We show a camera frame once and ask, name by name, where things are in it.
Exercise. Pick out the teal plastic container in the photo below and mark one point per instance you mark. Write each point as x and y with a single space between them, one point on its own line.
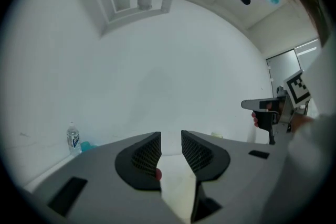
88 146

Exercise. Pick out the person's right hand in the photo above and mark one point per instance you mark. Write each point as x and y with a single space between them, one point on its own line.
254 119

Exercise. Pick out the person's left hand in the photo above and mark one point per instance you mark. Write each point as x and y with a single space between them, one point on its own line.
158 174

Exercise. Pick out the grey door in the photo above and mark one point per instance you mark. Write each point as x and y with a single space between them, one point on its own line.
284 68

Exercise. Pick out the frosted glass partition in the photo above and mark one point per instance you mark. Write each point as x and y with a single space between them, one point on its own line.
308 56

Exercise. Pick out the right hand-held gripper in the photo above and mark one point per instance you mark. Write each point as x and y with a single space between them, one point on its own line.
288 110

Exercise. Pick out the clear plastic water bottle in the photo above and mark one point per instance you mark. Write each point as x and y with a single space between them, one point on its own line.
74 140

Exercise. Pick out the pale green small object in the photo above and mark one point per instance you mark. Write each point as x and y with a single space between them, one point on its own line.
217 135

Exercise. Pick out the person's right forearm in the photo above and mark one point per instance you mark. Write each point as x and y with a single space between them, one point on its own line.
304 139

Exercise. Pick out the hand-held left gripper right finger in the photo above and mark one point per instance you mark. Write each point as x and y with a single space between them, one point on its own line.
236 178

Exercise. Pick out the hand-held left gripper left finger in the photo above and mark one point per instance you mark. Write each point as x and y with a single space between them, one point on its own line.
105 191

